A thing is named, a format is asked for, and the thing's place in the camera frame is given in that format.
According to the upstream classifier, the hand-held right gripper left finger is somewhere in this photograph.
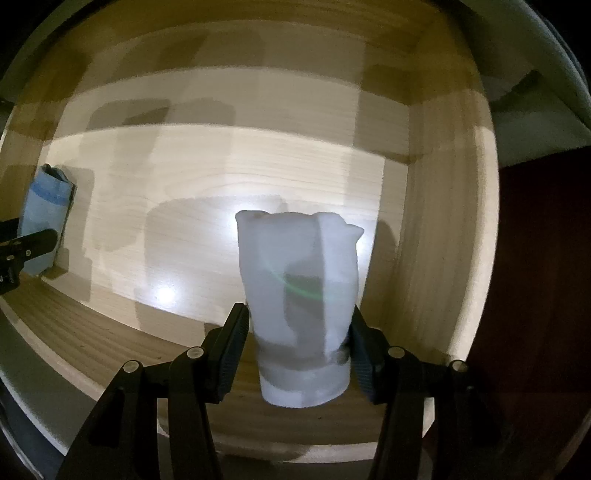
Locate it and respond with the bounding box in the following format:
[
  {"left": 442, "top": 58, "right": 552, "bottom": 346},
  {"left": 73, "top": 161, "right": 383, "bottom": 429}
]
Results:
[{"left": 55, "top": 302, "right": 251, "bottom": 480}]

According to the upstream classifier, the white underwear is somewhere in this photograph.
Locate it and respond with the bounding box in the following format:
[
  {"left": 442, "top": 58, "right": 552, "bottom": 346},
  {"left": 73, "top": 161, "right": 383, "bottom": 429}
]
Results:
[{"left": 235, "top": 210, "right": 365, "bottom": 409}]

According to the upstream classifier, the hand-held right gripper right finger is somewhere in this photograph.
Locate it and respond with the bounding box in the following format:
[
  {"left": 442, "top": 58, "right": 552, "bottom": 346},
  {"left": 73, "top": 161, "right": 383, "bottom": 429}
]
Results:
[{"left": 348, "top": 305, "right": 513, "bottom": 480}]

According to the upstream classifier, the light wooden drawer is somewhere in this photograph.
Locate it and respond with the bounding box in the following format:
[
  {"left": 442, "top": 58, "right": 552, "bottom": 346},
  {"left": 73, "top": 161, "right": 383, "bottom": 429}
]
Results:
[{"left": 0, "top": 0, "right": 502, "bottom": 464}]

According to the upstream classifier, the grey upholstered bed frame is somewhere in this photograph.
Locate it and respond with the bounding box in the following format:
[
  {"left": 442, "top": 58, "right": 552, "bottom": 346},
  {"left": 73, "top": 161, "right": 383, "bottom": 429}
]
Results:
[{"left": 480, "top": 0, "right": 591, "bottom": 167}]

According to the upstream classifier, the light blue underwear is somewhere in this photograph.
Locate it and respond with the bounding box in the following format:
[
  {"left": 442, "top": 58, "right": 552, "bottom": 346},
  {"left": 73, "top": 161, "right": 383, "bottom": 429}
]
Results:
[{"left": 21, "top": 164, "right": 77, "bottom": 278}]

